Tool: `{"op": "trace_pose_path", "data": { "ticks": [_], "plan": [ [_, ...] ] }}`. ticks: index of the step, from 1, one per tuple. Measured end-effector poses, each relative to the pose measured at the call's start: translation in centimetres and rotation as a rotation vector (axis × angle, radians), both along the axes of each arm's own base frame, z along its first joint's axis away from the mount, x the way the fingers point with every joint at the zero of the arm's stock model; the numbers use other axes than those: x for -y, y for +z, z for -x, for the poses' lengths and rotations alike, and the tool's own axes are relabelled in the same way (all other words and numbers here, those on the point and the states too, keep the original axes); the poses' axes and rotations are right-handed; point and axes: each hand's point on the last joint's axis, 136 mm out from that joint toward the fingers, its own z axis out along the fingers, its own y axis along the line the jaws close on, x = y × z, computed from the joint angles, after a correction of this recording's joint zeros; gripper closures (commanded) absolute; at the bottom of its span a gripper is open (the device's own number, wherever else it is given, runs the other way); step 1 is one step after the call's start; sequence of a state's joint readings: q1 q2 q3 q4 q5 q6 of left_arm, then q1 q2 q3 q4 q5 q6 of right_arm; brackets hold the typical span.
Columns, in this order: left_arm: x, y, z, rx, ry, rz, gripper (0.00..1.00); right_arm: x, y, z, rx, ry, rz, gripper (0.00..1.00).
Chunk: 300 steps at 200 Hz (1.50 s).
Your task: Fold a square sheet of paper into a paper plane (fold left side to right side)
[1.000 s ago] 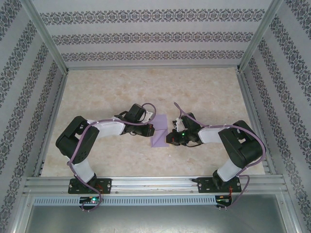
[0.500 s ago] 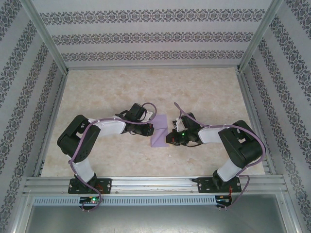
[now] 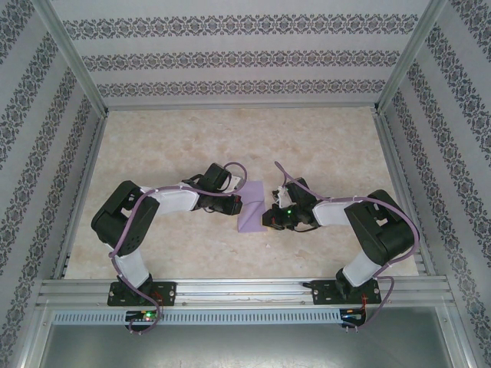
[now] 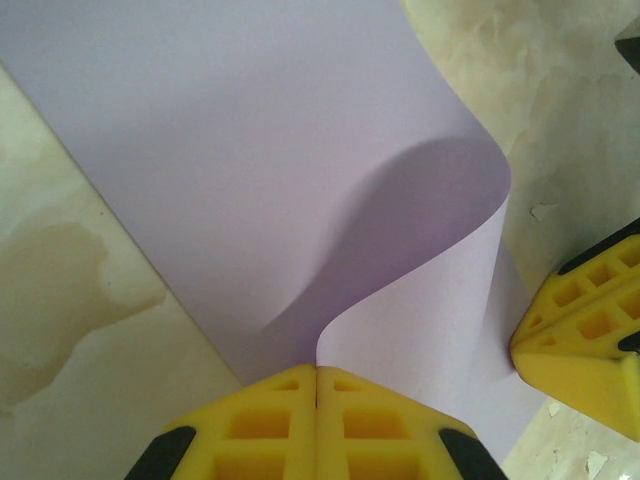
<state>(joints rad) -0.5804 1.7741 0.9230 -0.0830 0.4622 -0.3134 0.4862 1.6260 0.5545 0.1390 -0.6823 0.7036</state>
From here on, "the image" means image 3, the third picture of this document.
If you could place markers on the long aluminium mounting rail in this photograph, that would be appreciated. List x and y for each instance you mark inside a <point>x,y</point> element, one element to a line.
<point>245,293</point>

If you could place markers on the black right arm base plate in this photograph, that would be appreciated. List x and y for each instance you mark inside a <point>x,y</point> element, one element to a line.
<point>322,293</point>

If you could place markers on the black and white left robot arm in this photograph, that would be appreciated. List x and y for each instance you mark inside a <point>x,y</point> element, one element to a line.
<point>115,222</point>

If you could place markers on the aluminium frame post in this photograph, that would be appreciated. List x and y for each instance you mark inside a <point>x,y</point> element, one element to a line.
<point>74,57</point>
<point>407,57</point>

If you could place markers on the thin aluminium wall-foot rail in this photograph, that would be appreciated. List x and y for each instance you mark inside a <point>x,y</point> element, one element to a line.
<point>241,107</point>

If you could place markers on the purple paper sheet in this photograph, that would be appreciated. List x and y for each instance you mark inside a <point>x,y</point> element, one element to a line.
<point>251,218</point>

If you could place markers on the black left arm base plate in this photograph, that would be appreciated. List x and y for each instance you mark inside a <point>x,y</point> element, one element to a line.
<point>169,293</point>

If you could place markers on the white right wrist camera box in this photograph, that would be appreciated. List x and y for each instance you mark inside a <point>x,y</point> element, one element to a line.
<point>282,196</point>

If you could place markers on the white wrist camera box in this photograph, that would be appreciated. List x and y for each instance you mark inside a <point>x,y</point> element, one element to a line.
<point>236,181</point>
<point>282,196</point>

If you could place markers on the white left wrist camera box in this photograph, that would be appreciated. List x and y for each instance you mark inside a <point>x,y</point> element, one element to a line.
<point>236,181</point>

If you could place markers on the grey metal sheet panel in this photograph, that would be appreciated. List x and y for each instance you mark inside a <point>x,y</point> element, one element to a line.
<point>245,349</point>

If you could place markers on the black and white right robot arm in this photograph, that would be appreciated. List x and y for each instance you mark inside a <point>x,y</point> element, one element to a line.
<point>379,237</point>

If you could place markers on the aluminium side rail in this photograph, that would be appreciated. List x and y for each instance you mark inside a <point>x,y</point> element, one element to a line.
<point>403,191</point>
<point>82,191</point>

